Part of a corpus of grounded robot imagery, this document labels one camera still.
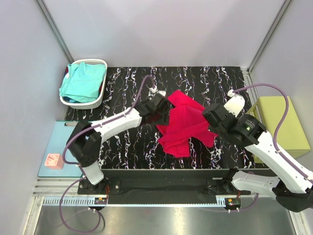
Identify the white laundry basket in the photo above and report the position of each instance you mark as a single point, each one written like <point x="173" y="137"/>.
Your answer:
<point x="97" y="102"/>

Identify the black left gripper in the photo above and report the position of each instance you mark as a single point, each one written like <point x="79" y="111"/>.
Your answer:
<point x="164" y="107"/>

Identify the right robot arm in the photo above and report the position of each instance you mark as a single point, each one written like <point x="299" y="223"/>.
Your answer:
<point x="292" y="185"/>

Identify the yellow green drawer box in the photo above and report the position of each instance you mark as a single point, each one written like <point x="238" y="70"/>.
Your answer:
<point x="291" y="135"/>

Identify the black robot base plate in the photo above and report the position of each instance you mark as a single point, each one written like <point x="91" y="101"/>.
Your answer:
<point x="155" y="187"/>

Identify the turquoise t shirt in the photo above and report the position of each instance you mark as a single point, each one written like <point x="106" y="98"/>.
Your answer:
<point x="83" y="82"/>

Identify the pink t shirt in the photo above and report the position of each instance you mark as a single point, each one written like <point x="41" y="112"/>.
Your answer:
<point x="185" y="122"/>

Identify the pink numbered block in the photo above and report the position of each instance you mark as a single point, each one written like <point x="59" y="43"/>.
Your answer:
<point x="54" y="161"/>

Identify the blue t shirt in basket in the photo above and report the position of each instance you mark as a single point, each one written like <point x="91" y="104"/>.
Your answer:
<point x="70" y="100"/>

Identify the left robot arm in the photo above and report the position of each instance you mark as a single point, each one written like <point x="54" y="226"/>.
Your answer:
<point x="87" y="137"/>

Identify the light blue clipboard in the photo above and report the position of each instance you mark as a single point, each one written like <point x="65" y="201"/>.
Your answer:
<point x="57" y="142"/>

